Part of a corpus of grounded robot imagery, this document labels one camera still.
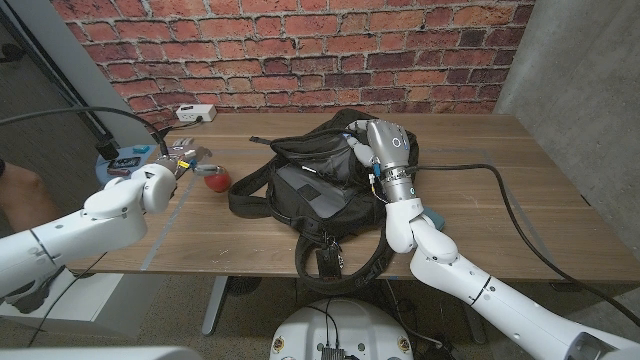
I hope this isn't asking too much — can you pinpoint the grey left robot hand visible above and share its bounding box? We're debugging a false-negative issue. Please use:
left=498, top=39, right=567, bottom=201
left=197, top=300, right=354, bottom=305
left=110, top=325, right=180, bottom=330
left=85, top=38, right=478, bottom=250
left=157, top=136, right=222, bottom=180

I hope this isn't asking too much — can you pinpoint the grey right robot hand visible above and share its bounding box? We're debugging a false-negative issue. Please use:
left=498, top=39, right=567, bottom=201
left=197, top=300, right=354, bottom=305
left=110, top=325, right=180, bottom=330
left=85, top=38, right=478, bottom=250
left=346, top=118, right=419, bottom=177

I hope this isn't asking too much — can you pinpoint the black backpack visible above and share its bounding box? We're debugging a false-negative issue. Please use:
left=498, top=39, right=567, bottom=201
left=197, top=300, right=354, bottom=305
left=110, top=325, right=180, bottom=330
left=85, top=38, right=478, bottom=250
left=227, top=107, right=421, bottom=296

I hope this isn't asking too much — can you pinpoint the white power strip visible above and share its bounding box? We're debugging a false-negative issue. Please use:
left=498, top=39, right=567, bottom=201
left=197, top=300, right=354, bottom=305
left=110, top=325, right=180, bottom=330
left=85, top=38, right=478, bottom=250
left=175, top=103, right=218, bottom=124

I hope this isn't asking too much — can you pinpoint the blue round stool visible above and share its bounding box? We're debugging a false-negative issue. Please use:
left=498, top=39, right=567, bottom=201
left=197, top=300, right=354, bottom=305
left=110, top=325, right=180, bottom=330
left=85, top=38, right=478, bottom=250
left=94, top=144, right=159, bottom=197

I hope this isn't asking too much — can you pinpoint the black cylinder cup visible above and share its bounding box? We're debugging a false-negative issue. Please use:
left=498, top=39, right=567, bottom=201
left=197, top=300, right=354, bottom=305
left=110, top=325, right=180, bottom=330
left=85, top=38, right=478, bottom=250
left=94, top=139, right=120, bottom=162

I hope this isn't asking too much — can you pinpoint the teal sponge block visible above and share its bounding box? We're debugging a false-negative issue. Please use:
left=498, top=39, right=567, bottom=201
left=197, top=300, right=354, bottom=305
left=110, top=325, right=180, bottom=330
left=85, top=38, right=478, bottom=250
left=424, top=207, right=447, bottom=232

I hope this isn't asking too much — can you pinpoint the black luggage tag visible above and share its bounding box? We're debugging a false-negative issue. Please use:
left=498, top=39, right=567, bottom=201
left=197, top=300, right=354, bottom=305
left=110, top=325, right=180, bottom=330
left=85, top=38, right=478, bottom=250
left=314, top=247, right=344, bottom=279

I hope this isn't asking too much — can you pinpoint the red brick printed backdrop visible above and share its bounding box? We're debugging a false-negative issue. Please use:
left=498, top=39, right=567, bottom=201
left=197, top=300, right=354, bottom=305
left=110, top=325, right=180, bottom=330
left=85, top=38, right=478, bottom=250
left=49, top=0, right=536, bottom=134

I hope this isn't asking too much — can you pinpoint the black round floor fan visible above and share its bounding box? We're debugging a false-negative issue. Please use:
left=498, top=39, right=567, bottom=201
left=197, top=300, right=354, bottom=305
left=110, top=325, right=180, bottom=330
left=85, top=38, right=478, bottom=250
left=227, top=276, right=264, bottom=297

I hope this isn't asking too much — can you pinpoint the grey table leg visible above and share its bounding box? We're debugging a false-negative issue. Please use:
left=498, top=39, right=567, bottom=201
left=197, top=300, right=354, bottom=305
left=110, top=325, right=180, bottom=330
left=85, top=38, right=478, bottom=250
left=201, top=275, right=229, bottom=336

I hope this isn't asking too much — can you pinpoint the person's bare leg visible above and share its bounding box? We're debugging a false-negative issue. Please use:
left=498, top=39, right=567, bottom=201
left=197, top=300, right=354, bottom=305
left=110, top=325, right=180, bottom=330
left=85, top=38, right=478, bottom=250
left=0, top=158, right=64, bottom=234

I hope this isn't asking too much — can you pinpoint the white floor platform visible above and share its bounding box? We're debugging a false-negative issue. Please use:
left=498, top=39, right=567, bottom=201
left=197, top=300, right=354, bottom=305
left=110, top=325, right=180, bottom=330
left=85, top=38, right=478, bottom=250
left=0, top=272, right=166, bottom=341

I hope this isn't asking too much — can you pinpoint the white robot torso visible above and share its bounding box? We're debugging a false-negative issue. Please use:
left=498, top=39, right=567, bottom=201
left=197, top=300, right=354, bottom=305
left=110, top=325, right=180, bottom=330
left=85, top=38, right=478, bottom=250
left=268, top=298, right=415, bottom=360

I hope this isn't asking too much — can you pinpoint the grey sneaker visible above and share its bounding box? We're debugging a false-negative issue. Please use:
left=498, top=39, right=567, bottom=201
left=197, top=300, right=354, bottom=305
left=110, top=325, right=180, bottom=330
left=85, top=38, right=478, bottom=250
left=0, top=287, right=51, bottom=315

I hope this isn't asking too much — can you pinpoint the black power strip cord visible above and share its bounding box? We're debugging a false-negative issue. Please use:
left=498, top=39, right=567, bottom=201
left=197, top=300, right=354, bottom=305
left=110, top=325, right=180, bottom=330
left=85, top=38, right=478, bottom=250
left=154, top=115, right=204, bottom=136

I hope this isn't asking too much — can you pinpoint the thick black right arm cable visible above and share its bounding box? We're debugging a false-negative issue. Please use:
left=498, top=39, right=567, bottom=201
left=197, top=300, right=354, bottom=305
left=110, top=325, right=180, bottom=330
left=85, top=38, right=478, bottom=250
left=407, top=162, right=640, bottom=329

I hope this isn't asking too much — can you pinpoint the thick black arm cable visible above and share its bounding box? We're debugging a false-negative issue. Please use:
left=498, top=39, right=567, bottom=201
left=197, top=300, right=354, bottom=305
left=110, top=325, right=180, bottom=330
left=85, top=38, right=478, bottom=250
left=407, top=162, right=640, bottom=329
left=0, top=105, right=171, bottom=157

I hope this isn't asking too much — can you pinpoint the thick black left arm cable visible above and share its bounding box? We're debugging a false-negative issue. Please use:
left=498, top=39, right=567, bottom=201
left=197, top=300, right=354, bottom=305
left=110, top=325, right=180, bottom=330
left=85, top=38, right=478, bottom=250
left=0, top=105, right=171, bottom=157

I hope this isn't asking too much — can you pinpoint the grey door frame post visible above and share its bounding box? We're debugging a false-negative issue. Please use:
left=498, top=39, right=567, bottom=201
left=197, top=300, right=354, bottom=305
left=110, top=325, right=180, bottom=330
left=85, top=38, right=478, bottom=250
left=7, top=0, right=156, bottom=146

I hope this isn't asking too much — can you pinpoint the thin black left arm wire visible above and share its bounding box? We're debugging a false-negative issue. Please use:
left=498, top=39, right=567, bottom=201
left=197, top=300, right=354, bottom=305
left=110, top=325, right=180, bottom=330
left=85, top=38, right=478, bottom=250
left=27, top=252, right=109, bottom=349

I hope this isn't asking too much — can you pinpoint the black door handle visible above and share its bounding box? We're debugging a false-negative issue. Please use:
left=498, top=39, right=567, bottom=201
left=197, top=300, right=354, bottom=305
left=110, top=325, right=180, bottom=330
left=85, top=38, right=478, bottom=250
left=0, top=43, right=26, bottom=64

